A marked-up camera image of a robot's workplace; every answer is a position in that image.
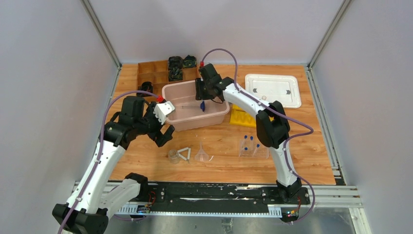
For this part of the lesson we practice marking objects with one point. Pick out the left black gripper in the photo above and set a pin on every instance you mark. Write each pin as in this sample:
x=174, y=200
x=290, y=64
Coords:
x=158, y=129

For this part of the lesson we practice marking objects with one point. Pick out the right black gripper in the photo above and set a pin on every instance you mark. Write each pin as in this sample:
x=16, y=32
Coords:
x=200, y=95

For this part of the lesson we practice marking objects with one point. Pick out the blue capped glass rod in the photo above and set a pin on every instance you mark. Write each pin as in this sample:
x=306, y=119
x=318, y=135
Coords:
x=198, y=105

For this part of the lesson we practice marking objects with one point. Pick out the pink plastic bin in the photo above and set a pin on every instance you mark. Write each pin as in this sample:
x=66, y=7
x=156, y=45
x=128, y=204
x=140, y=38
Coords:
x=186, y=119

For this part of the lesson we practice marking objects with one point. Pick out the small glass beaker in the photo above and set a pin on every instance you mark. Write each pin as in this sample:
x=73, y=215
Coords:
x=173, y=156

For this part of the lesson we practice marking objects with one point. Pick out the yellow test tube rack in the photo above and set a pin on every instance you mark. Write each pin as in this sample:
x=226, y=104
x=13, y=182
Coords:
x=240, y=117

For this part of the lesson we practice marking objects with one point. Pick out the white clay triangle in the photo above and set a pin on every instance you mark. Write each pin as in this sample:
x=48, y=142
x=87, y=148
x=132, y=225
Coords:
x=185, y=154

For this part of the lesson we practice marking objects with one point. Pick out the clear plastic funnel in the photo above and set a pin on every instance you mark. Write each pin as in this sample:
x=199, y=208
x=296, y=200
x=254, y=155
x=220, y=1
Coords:
x=201, y=155

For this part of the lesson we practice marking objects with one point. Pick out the white plastic lid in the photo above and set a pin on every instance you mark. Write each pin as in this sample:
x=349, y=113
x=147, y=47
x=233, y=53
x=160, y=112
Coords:
x=282, y=88

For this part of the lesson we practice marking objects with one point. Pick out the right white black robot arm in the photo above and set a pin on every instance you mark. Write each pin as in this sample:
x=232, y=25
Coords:
x=272, y=128

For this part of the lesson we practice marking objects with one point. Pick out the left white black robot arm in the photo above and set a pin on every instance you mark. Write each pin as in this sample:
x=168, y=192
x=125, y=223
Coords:
x=87, y=210

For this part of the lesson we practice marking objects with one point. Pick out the brown compartment tray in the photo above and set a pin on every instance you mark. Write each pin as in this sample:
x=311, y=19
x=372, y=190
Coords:
x=155, y=75

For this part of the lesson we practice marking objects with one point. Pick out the clear well plate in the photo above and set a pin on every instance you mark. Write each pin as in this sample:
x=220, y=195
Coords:
x=262, y=152

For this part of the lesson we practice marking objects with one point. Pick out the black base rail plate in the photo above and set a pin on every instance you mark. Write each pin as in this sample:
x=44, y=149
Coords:
x=219, y=199

